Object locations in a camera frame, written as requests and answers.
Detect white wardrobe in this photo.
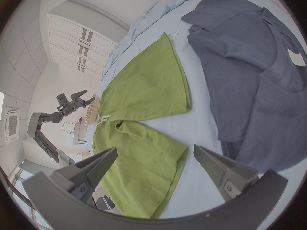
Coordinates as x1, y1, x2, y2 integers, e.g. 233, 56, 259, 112
47, 0, 120, 74

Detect round woven basket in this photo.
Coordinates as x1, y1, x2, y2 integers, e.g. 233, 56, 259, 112
85, 93, 101, 126

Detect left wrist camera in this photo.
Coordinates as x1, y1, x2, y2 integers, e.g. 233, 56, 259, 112
56, 93, 70, 108

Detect green shorts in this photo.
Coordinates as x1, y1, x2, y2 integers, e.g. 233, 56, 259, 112
92, 32, 192, 219

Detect bed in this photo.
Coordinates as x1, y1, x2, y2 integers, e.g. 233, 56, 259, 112
87, 0, 305, 221

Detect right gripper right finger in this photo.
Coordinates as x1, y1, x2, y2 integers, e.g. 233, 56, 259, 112
193, 144, 260, 202

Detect white ceiling air conditioner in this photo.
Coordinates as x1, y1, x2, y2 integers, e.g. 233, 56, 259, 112
4, 106, 22, 144

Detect dark blue T-shirt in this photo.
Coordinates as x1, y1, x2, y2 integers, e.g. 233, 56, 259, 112
180, 0, 307, 174

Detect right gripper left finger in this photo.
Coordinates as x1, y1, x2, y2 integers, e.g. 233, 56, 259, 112
51, 147, 118, 202

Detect pale blue quilt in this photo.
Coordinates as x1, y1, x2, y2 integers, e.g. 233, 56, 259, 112
102, 0, 211, 78

